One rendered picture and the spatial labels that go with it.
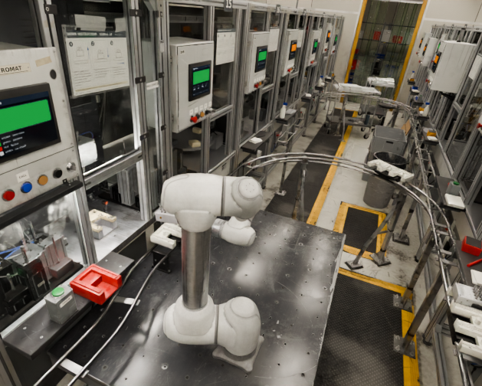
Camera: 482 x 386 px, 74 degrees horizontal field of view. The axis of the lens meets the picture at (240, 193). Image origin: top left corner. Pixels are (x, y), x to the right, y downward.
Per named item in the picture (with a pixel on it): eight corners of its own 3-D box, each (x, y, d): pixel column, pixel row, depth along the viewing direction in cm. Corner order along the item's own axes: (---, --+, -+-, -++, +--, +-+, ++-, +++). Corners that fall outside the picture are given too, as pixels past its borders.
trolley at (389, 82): (385, 128, 699) (400, 82, 651) (358, 124, 710) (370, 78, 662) (381, 118, 771) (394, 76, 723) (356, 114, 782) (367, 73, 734)
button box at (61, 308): (61, 325, 119) (55, 302, 114) (46, 317, 122) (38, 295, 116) (78, 309, 126) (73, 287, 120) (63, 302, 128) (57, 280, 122)
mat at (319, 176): (309, 238, 330) (310, 237, 329) (256, 222, 348) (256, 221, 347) (358, 111, 808) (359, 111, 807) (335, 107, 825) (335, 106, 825)
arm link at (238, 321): (259, 357, 133) (266, 322, 123) (215, 356, 132) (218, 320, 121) (257, 324, 148) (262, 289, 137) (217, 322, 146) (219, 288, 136)
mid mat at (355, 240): (385, 264, 305) (386, 263, 304) (328, 246, 321) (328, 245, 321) (387, 214, 386) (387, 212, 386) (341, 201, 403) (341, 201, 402)
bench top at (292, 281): (289, 490, 104) (291, 485, 102) (47, 357, 136) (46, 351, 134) (345, 238, 227) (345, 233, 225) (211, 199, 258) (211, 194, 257)
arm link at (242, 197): (260, 188, 115) (222, 186, 114) (268, 168, 98) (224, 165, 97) (260, 224, 111) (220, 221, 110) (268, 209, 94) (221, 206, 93)
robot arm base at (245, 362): (267, 332, 151) (269, 324, 148) (250, 374, 133) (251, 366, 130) (231, 318, 156) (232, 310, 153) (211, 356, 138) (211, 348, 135)
